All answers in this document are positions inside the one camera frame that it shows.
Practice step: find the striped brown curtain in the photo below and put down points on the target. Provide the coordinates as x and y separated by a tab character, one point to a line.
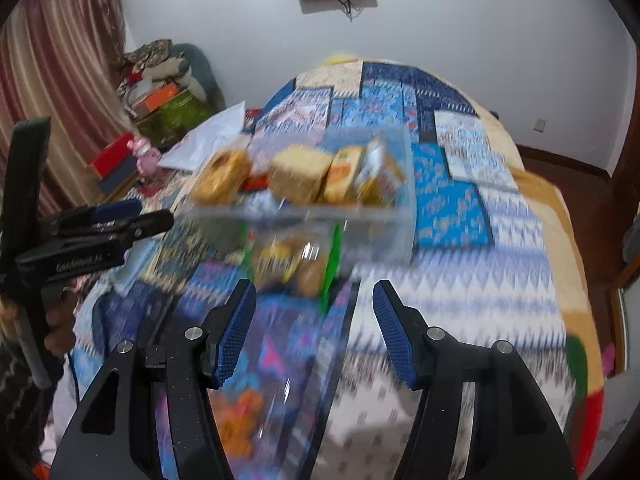
55	75

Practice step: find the red snack packet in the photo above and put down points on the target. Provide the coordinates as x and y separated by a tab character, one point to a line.
256	182

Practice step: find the orange cardboard box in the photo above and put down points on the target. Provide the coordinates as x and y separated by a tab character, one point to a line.
156	97

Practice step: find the yellow curved object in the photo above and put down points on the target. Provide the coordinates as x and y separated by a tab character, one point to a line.
342	56

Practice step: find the patterned folded cloth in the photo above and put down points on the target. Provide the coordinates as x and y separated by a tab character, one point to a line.
149	54

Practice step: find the pink toy figure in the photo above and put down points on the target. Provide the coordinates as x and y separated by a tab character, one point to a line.
144	156

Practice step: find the white pillow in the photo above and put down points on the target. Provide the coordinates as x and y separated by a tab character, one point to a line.
205	137

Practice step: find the orange biscuit packet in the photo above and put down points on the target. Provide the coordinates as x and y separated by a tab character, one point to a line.
344	172

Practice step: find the long biscuit packet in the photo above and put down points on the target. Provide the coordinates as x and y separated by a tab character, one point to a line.
381	172

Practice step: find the clear plastic storage box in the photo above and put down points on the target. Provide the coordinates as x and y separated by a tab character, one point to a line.
300	210

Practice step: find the orange fried snack packet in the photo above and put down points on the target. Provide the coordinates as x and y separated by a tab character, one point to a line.
240	417

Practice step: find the red box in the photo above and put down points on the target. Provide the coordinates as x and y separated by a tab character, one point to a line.
111	154

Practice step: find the white wall outlet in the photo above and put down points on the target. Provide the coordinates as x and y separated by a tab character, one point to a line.
540	124

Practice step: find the patchwork printed blanket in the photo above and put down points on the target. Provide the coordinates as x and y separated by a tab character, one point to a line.
475	240

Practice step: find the grey box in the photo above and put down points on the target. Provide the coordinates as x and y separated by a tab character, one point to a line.
117	177

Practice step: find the beige square cracker packet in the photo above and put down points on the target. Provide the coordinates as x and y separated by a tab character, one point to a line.
300	172

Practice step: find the brown cookie roll packet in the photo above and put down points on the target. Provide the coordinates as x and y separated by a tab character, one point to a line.
220	175

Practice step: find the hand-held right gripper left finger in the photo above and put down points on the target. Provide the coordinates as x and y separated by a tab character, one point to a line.
235	330

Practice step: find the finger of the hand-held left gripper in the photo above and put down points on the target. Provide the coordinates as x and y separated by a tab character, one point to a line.
115	209
145	225

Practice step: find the person's left hand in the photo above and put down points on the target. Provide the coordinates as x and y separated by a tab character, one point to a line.
61	325

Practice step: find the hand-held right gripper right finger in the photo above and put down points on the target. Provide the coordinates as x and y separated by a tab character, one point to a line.
395	335

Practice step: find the green-edged pastry packet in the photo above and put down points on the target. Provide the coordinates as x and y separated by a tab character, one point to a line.
295	265

